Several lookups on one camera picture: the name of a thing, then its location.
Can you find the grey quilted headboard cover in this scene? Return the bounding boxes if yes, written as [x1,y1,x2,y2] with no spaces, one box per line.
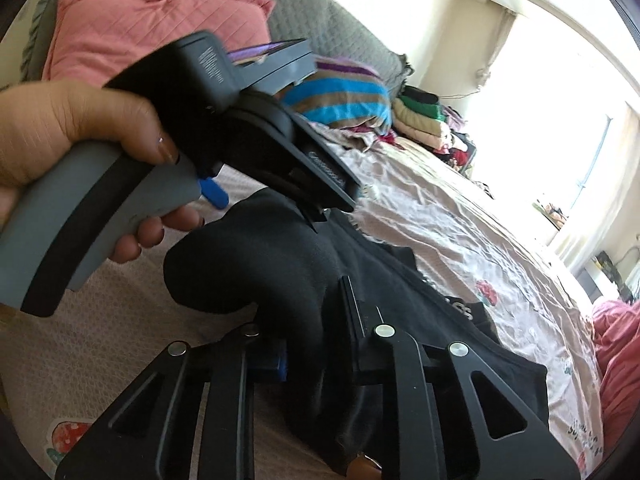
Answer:
[20,0,411,91]

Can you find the dark bedside desk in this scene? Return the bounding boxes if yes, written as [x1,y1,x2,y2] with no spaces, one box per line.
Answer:
[575,249,640,307]

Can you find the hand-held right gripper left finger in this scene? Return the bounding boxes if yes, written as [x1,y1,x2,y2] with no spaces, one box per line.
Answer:
[55,322,291,480]

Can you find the red patterned cloth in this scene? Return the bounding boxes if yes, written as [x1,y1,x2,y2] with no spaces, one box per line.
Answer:
[310,119,402,152]

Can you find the pink floral bed sheet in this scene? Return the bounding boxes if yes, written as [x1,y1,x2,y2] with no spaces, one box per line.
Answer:
[0,125,608,480]

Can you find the black folded garment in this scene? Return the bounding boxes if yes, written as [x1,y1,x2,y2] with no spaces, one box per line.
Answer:
[401,85,442,107]

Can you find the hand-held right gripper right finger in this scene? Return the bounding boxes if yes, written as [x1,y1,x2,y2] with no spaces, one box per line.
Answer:
[337,275,586,480]

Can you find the beige folded clothes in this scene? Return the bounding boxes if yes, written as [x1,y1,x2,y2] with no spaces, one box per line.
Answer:
[391,102,454,149]

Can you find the pile of assorted clothes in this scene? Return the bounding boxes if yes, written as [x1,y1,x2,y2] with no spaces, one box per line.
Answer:
[434,104,479,179]

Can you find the pink crumpled cloth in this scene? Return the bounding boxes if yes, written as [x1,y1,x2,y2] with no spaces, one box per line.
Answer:
[591,299,640,467]

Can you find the striped pillow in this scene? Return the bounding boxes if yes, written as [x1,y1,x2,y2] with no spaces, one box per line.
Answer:
[230,40,393,133]

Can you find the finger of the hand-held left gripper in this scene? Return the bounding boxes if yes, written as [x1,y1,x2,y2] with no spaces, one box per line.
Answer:
[299,204,331,235]

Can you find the green folded garment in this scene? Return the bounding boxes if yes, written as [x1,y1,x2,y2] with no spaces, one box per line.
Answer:
[399,95,449,122]

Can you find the person's left hand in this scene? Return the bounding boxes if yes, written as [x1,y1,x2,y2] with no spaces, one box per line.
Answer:
[0,80,206,266]

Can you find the pink quilted pillow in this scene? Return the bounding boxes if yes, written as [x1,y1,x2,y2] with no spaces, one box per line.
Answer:
[42,0,276,83]

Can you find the white air conditioner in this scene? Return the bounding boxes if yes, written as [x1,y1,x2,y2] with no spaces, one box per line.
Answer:
[480,0,640,43]

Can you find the black shirt with orange patches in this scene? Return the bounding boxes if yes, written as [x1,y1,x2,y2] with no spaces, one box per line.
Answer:
[162,187,551,478]

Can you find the window sill clutter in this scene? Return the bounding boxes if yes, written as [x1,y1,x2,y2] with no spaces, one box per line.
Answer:
[531,199,572,229]

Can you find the white curtain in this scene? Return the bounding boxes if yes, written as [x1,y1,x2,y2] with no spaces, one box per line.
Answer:
[550,102,636,266]

